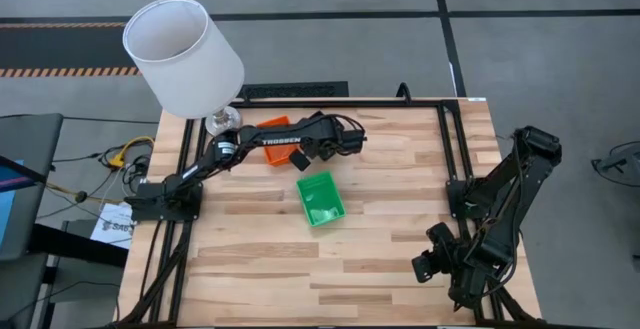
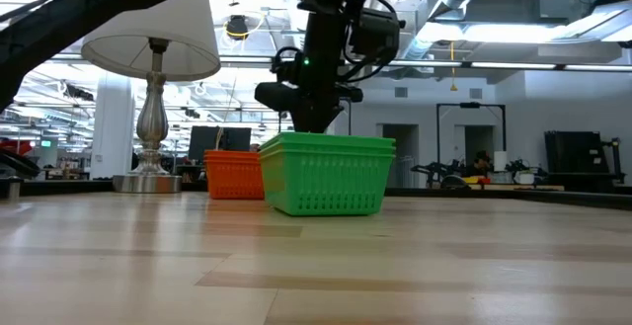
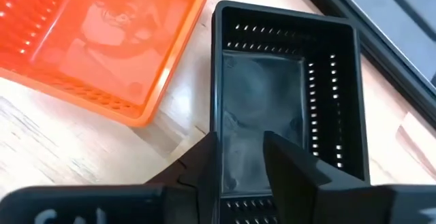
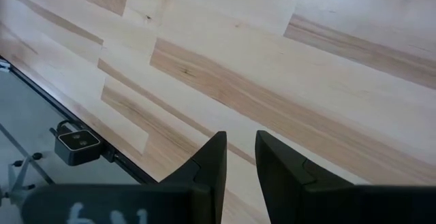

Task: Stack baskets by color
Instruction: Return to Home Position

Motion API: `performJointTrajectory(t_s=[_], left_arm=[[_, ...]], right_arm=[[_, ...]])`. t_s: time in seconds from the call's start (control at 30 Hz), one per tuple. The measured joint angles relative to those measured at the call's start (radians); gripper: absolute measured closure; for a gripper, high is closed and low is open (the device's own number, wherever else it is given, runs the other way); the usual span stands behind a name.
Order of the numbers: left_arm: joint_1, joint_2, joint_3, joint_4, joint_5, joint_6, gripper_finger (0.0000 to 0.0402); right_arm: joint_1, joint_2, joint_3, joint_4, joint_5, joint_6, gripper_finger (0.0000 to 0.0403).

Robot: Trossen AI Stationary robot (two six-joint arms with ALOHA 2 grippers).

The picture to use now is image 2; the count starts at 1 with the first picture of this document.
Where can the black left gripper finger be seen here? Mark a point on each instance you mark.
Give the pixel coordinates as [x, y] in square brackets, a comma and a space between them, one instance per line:
[325, 120]
[308, 120]

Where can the green slotted plastic basket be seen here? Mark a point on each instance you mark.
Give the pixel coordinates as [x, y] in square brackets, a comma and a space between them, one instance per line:
[321, 182]
[326, 139]

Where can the orange slotted plastic basket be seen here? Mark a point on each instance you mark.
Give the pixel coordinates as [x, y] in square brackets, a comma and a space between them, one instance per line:
[232, 153]
[232, 179]

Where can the background black robot arm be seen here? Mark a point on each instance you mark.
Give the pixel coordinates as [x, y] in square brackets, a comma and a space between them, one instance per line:
[434, 169]

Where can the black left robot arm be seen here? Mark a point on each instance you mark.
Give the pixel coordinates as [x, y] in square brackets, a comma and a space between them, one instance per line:
[74, 9]

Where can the black computer monitor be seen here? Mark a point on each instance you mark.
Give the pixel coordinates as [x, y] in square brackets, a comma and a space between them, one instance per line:
[207, 142]

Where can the person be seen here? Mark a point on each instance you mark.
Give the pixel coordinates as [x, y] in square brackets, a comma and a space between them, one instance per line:
[481, 162]

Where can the white shade silver table lamp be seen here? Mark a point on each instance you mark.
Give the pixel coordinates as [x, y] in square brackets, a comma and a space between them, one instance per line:
[163, 43]

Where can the background wooden table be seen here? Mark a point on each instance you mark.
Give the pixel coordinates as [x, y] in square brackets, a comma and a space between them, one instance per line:
[518, 186]

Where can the black equipment rack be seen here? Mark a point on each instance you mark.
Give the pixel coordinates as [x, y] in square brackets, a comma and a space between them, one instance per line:
[573, 152]

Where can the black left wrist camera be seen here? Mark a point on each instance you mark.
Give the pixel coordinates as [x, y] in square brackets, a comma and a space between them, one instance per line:
[377, 33]

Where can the black metal gantry frame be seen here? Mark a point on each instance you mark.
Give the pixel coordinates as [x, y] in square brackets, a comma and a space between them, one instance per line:
[469, 105]

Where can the black aluminium table frame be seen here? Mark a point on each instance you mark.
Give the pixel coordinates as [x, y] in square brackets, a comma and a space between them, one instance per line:
[543, 199]

